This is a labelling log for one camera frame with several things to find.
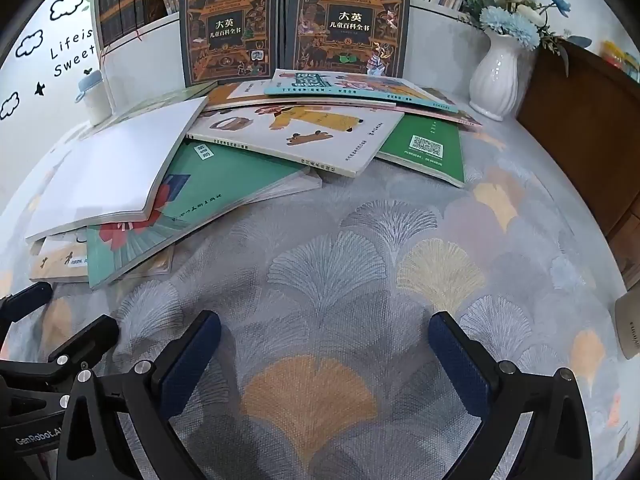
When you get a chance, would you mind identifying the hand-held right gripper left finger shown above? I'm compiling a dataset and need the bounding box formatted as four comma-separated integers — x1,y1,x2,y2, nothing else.
52,310,223,480

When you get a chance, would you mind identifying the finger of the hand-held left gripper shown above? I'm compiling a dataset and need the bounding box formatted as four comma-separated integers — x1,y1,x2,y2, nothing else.
0,282,53,341
0,314,120,401

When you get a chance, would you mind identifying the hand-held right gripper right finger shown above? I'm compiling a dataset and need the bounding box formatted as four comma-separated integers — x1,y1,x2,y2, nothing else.
427,310,596,480

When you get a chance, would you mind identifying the teal book with red figure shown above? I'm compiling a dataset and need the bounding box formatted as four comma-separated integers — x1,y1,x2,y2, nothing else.
86,142,313,290

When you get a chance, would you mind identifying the bright green paperback book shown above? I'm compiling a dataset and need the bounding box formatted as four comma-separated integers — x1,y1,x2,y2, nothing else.
376,114,467,189

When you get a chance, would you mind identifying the white book yellow robed figure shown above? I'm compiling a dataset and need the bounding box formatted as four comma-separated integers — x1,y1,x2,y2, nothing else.
186,105,406,179

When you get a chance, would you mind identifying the cream book with small figures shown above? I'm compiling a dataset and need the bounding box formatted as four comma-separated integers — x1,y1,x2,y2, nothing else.
27,232,176,285

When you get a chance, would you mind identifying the plain white cover book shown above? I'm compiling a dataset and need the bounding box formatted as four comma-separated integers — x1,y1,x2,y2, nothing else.
24,95,210,242

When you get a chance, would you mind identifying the pale grey object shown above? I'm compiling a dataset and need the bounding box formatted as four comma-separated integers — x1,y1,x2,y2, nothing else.
614,294,640,361

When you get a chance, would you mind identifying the white bottle with blue lid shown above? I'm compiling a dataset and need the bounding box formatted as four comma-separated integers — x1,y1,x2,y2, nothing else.
75,69,112,127

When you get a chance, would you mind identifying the brown wooden cabinet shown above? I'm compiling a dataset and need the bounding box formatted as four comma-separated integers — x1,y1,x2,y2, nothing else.
515,40,640,281

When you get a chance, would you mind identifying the pale book with teal lettering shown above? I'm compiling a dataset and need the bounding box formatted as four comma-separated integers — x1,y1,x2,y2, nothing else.
263,68,460,114

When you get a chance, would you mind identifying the row of dark hardcover volumes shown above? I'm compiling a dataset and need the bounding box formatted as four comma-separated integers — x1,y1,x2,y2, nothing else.
96,0,166,43

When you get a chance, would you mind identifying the dark ornate encyclopedia book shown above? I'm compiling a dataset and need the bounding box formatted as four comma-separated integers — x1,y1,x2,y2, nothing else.
178,0,282,88
286,0,413,81

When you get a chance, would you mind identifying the colourful toy container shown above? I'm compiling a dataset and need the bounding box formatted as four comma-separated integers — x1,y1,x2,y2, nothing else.
597,40,640,83

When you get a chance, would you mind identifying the black lettering wall sticker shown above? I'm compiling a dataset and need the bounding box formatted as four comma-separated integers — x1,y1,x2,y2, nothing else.
50,27,98,78

